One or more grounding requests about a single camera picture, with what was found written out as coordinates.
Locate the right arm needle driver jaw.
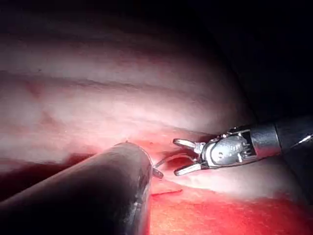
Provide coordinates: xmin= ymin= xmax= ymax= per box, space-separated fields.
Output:
xmin=173 ymin=138 xmax=206 ymax=151
xmin=173 ymin=162 xmax=209 ymax=177

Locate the left arm needle driver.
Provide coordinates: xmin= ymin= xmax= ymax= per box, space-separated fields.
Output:
xmin=152 ymin=166 xmax=164 ymax=179

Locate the right arm needle driver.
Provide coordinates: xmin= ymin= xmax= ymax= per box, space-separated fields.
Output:
xmin=199 ymin=125 xmax=257 ymax=169

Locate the curved steel needle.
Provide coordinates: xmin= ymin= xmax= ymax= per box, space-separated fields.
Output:
xmin=155 ymin=156 xmax=198 ymax=170

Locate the tissue pad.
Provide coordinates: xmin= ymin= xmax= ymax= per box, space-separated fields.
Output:
xmin=0 ymin=4 xmax=313 ymax=235

